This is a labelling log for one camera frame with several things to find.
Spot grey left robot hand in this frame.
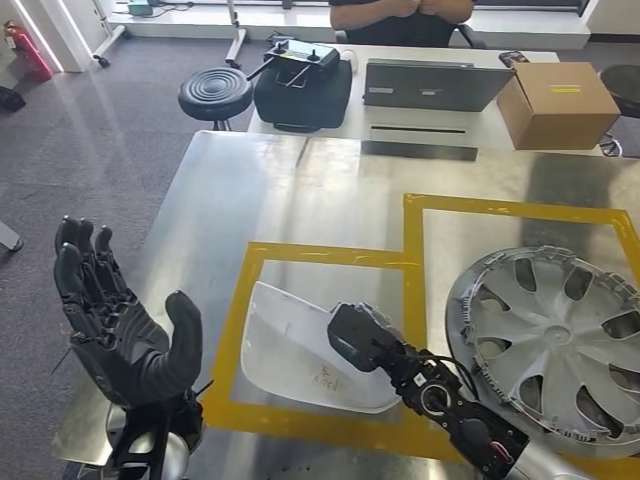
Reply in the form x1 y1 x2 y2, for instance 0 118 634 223
53 215 205 409

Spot white plastic car part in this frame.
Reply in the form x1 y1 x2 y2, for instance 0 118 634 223
241 281 404 415

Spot steel workbench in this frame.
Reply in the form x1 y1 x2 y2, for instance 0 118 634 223
50 129 640 480

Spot grey floor object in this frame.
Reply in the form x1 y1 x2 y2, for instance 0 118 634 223
0 219 24 254

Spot black round stool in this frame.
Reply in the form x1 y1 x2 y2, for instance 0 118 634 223
177 66 254 132
598 64 640 159

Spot black floor object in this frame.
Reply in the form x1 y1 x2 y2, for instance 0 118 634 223
0 86 27 114

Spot white stand leg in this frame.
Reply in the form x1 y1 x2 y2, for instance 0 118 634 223
225 0 250 70
91 23 127 69

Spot red fire extinguisher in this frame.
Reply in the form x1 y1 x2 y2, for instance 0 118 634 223
4 19 54 84

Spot black carry bag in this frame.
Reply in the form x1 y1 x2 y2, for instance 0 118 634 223
253 58 354 132

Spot white desk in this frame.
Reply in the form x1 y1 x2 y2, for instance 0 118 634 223
247 42 623 158

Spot grey laptop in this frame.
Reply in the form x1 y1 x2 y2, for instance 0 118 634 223
363 57 516 114

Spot person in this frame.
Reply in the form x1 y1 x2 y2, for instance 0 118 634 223
328 0 477 49

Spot silver wheel cover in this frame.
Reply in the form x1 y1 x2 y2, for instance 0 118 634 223
445 245 640 460

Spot black smartphone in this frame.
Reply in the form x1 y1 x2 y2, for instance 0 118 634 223
498 50 531 70

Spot brown cardboard box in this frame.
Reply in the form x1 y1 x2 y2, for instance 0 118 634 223
496 61 621 152

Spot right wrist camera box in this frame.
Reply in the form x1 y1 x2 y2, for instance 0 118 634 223
327 302 406 374

